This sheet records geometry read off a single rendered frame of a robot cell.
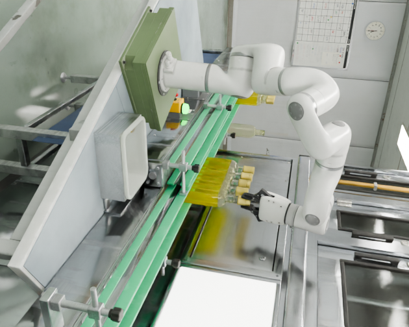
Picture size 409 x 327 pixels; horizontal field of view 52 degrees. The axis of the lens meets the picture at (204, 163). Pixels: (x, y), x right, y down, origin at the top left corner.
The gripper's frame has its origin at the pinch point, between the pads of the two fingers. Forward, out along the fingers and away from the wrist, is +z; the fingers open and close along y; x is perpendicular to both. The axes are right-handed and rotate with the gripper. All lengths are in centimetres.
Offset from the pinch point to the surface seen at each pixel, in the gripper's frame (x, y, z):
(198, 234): 11.5, -12.1, 13.3
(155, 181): 16.7, 8.4, 27.7
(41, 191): 56, 23, 37
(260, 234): 0.0, -12.5, -5.8
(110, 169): 37, 23, 29
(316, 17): -574, -27, 131
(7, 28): 9, 51, 100
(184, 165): 14.1, 16.3, 17.7
